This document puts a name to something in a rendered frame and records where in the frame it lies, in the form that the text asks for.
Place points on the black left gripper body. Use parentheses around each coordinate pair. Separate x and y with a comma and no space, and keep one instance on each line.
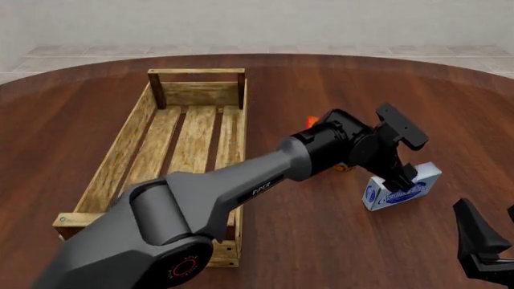
(387,156)

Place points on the wooden slat tray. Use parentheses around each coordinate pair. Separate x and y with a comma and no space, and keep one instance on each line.
(192,132)

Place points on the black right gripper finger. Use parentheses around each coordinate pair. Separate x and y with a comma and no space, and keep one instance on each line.
(480,231)
(511,214)

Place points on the orange printed food box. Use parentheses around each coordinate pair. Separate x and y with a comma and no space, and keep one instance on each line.
(311,121)

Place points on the blue and white cream cheese box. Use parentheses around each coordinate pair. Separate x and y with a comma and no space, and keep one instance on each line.
(401,195)

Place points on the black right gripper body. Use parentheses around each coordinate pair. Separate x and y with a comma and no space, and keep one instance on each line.
(488,268)

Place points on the grey and black left robot arm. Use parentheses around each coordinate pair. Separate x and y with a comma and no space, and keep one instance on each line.
(225,186)

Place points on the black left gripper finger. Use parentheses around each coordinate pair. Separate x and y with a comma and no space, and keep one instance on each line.
(392,183)
(410,174)

